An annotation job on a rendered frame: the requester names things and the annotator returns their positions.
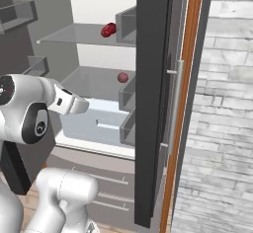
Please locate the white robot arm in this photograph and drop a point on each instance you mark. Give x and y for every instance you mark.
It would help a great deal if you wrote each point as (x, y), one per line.
(19, 118)

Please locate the pale blue crisper drawer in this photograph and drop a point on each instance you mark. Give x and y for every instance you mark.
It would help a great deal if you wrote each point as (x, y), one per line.
(99, 128)

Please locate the grey fridge door with bins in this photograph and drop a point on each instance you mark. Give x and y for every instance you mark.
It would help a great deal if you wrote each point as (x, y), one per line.
(49, 19)

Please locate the dark grey fridge door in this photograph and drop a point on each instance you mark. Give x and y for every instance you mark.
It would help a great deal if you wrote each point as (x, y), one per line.
(151, 79)

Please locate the grey door bin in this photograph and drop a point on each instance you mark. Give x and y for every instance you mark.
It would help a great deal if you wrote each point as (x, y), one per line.
(38, 66)
(128, 130)
(16, 16)
(126, 26)
(127, 95)

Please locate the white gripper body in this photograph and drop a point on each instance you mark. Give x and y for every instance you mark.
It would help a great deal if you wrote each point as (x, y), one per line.
(79, 105)

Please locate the small red round fruit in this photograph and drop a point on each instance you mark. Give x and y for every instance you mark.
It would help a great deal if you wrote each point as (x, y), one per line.
(123, 77)

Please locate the dark red lumpy food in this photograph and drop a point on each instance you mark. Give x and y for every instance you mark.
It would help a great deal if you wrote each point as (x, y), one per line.
(108, 30)

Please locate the grey freezer drawer front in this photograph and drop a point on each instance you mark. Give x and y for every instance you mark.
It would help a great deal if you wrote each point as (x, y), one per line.
(108, 164)

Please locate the grey fridge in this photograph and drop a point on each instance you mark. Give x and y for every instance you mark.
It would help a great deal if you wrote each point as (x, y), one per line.
(99, 0)

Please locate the glass fridge shelf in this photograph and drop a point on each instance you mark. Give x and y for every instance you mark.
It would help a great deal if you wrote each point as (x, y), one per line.
(95, 82)
(79, 34)

